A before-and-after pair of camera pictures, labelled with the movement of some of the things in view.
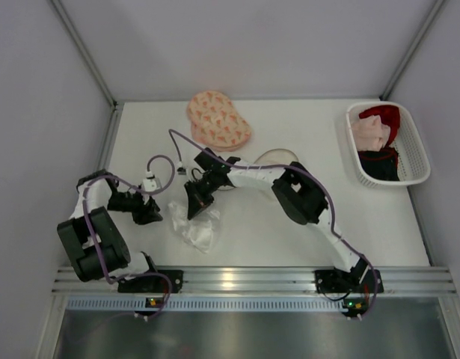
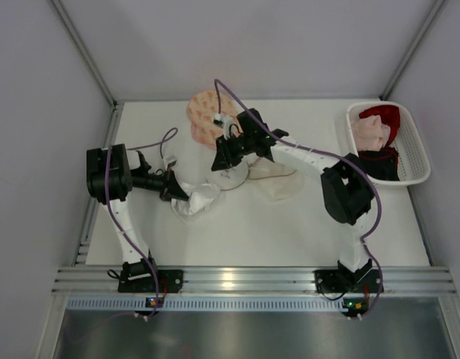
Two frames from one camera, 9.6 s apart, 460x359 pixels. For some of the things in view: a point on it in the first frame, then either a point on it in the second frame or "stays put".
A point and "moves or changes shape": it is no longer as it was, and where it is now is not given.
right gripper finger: (197, 200) → (223, 159)
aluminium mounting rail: (397, 281) stays put
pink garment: (370, 133) stays put
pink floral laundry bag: (215, 123) stays put
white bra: (197, 230) moves or changes shape
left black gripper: (143, 209) → (168, 185)
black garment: (381, 164) stays put
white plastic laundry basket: (414, 162) stays put
